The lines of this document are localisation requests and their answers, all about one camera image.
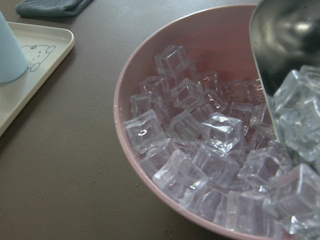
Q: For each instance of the cream rabbit tray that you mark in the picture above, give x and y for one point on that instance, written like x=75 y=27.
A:
x=45 y=47

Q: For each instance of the grey folded cloth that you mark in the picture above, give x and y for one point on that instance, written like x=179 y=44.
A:
x=51 y=8

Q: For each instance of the steel ice scoop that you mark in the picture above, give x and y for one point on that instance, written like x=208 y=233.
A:
x=284 y=36

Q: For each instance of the light blue cup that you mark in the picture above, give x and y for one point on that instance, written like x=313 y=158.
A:
x=13 y=61

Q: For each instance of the clear ice cubes pile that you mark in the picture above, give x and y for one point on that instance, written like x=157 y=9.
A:
x=209 y=145

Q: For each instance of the pink bowl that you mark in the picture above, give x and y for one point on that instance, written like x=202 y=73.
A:
x=215 y=39

